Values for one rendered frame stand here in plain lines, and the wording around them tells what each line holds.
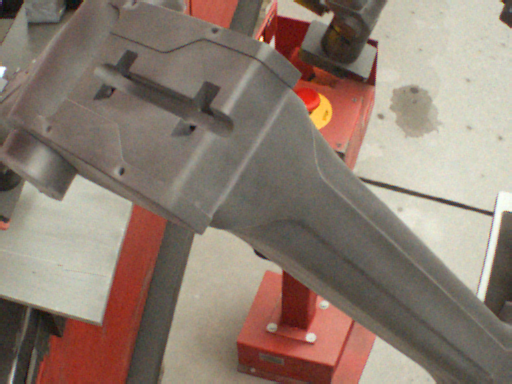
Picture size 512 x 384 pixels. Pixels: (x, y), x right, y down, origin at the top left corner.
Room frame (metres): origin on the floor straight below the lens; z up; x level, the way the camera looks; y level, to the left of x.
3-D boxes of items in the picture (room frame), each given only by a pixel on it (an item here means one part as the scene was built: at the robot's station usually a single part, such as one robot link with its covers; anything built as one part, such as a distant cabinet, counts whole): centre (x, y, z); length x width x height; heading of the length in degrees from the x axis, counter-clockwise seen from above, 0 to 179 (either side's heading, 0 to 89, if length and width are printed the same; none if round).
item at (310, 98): (0.90, -0.07, 0.79); 0.04 x 0.04 x 0.04
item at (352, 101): (0.94, -0.07, 0.75); 0.20 x 0.16 x 0.18; 160
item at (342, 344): (0.93, -0.10, 0.06); 0.25 x 0.20 x 0.12; 70
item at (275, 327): (0.94, -0.07, 0.13); 0.10 x 0.10 x 0.01; 70
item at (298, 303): (0.94, -0.07, 0.39); 0.05 x 0.05 x 0.54; 70
